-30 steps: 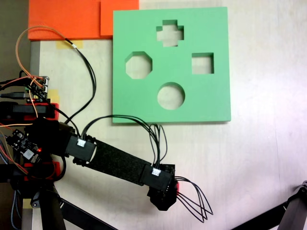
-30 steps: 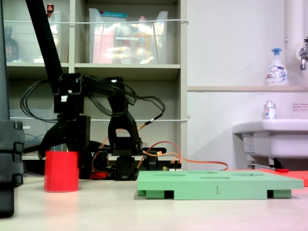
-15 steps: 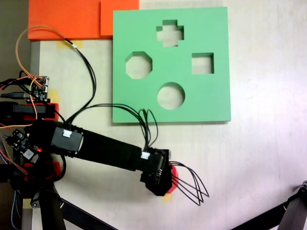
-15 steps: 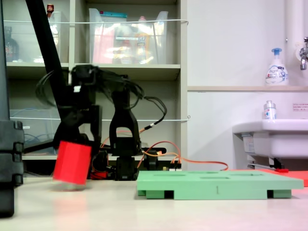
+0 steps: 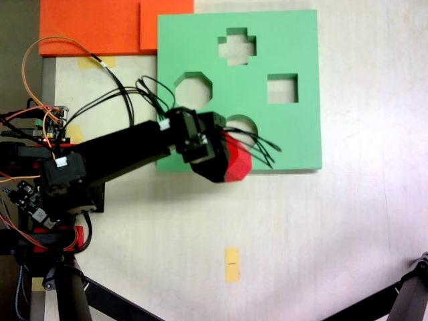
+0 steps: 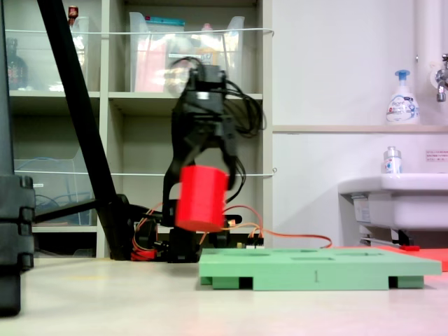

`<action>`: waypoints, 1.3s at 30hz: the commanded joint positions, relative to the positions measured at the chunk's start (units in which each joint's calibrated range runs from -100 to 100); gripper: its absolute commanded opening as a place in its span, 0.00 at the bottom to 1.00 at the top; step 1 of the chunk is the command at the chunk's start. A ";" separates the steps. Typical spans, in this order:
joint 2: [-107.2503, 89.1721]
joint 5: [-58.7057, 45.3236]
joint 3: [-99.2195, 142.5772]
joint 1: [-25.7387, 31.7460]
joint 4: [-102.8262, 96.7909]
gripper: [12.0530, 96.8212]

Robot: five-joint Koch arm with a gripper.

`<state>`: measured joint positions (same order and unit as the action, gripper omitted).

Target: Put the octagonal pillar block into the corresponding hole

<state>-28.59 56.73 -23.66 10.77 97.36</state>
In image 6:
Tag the orange-red flat block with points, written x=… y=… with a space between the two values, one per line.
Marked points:
x=430 y=255

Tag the orange bottle with pink cap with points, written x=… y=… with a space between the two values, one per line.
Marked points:
x=208 y=49

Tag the white sink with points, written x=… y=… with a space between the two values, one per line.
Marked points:
x=402 y=203

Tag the large clear storage bin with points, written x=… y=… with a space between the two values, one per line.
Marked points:
x=154 y=52

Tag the dark glass bottle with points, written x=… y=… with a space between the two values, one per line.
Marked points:
x=15 y=70

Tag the dark grey upright panel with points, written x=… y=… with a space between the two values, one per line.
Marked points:
x=5 y=105

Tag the blue-topped packet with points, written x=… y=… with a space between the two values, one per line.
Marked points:
x=164 y=21

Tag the black tripod leg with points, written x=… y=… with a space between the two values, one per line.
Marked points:
x=77 y=105

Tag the small clear sanitizer bottle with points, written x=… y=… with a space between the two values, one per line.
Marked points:
x=392 y=162

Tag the metal faucet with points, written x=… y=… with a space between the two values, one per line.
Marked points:
x=441 y=84

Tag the circuit board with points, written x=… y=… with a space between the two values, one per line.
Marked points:
x=250 y=243

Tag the notched black stack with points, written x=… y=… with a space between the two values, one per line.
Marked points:
x=14 y=224

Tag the white blue soap pump bottle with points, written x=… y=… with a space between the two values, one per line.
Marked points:
x=402 y=105

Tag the red octagonal pillar block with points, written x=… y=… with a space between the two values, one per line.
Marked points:
x=203 y=199

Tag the pink package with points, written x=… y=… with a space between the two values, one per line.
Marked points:
x=147 y=70

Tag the green shape-sorting board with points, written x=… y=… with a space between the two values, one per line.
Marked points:
x=315 y=269

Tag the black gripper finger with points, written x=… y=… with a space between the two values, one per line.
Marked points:
x=171 y=189
x=231 y=157

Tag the black tripod strut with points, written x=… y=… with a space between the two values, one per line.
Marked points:
x=63 y=211

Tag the beige shelf unit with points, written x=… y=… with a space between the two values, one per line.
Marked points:
x=140 y=105

